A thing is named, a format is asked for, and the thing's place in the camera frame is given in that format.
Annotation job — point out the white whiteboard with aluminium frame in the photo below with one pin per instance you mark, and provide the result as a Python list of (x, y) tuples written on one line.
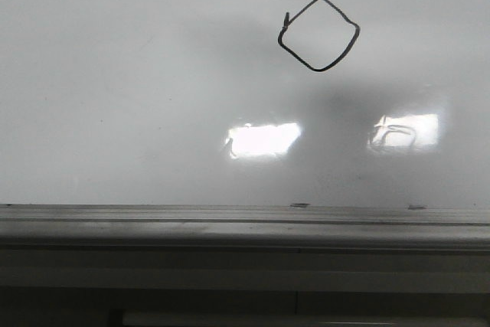
[(254, 123)]

